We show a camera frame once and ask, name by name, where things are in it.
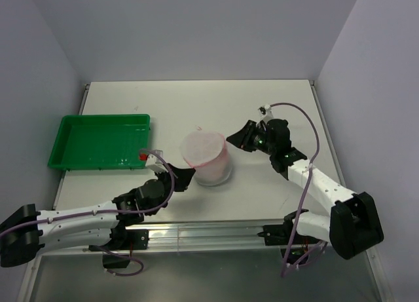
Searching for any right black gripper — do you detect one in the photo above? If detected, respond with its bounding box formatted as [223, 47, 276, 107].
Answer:
[227, 120, 276, 156]

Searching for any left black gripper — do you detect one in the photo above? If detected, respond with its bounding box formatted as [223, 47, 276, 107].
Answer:
[149, 162, 195, 215]

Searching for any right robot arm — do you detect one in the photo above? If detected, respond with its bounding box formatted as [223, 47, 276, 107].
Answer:
[227, 119, 384, 259]

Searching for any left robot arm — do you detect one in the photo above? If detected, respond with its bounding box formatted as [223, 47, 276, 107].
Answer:
[1, 165, 195, 268]

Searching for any green plastic tray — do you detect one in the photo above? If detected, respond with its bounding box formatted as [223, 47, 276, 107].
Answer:
[48, 114, 151, 171]

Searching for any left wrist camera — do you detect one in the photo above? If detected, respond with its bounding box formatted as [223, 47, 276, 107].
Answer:
[139, 150, 166, 173]

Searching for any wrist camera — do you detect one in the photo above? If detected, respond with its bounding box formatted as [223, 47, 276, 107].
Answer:
[139, 150, 166, 173]
[258, 104, 274, 123]

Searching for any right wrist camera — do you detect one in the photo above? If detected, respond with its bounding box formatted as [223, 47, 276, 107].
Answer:
[258, 104, 274, 123]

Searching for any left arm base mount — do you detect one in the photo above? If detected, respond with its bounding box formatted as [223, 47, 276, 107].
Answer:
[88, 229, 149, 271]

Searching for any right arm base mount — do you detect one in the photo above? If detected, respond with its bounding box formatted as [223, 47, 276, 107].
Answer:
[257, 224, 317, 264]

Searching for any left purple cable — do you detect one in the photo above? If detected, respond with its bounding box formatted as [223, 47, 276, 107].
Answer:
[0, 149, 180, 278]

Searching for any purple cable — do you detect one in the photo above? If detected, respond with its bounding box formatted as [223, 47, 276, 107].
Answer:
[270, 102, 328, 279]
[0, 149, 180, 278]

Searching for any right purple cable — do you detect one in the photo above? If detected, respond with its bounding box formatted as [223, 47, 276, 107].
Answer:
[270, 102, 328, 279]

